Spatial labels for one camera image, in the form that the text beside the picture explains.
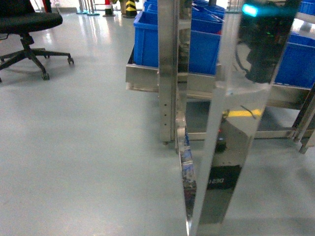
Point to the stainless steel roller rack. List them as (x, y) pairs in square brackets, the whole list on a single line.
[(173, 26)]

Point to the yellow black striped cone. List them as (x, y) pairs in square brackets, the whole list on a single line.
[(131, 10)]

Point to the large blue plastic crate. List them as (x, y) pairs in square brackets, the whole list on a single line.
[(206, 26)]

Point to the red white traffic cone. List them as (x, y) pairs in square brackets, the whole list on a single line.
[(109, 12)]

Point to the small blue bin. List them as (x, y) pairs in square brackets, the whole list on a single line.
[(298, 65)]

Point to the black office chair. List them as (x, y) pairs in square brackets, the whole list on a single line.
[(19, 17)]

